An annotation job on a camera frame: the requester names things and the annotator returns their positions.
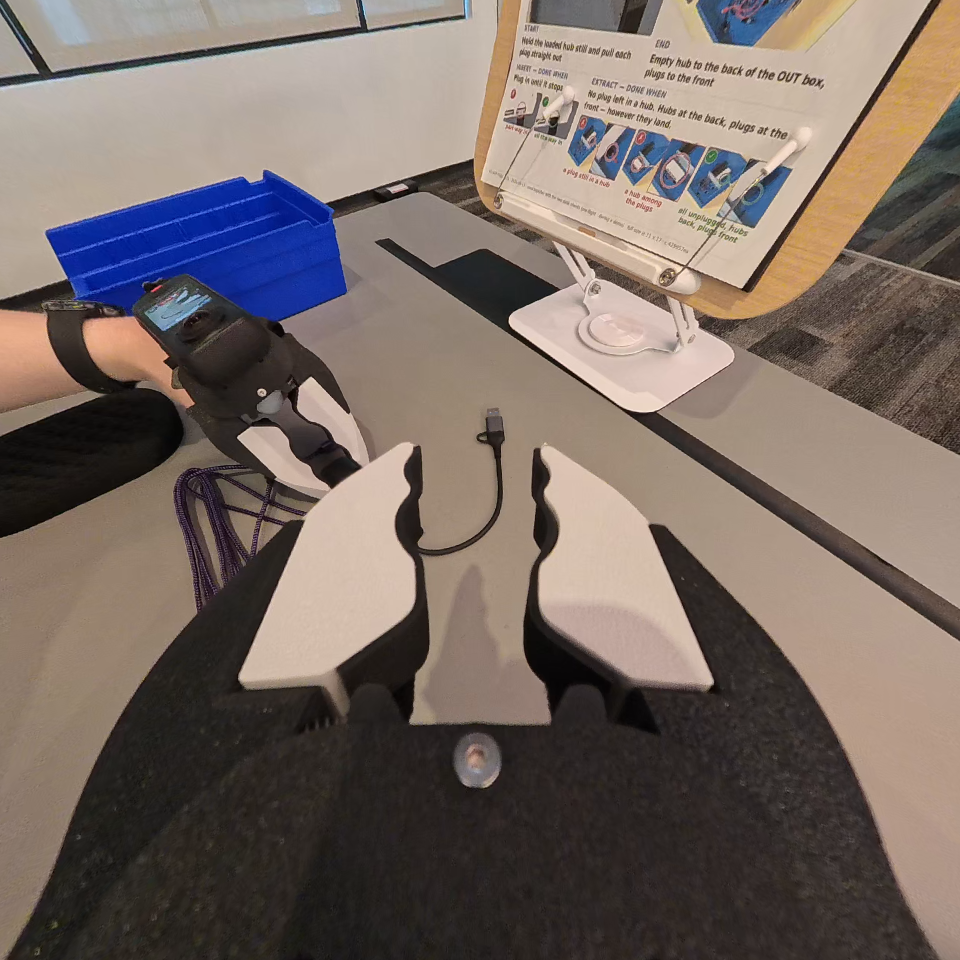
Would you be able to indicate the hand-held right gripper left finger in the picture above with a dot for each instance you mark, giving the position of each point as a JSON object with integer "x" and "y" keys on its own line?
{"x": 337, "y": 592}

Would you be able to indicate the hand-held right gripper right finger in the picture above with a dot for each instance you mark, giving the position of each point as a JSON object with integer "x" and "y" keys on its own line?
{"x": 622, "y": 600}

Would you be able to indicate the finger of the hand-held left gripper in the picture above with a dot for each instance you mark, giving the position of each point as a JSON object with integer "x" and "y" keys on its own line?
{"x": 330, "y": 409}
{"x": 270, "y": 450}

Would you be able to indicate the blue plastic bin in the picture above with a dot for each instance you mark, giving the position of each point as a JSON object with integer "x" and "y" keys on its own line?
{"x": 225, "y": 262}

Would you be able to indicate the black mesh elbow pad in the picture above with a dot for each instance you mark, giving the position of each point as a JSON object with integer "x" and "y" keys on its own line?
{"x": 75, "y": 457}

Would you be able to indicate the person's left forearm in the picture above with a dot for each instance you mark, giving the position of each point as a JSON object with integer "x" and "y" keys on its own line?
{"x": 30, "y": 360}

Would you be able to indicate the person's left hand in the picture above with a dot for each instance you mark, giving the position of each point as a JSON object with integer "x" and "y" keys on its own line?
{"x": 127, "y": 360}

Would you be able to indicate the black wrist band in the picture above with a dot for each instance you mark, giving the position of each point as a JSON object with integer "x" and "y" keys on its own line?
{"x": 67, "y": 349}

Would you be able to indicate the small black device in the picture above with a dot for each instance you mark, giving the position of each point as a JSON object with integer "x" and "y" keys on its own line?
{"x": 397, "y": 191}

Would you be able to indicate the window with white blinds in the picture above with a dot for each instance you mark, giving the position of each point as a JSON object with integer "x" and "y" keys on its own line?
{"x": 187, "y": 30}

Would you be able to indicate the printed instruction sheet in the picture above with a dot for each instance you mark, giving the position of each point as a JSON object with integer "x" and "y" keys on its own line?
{"x": 712, "y": 112}

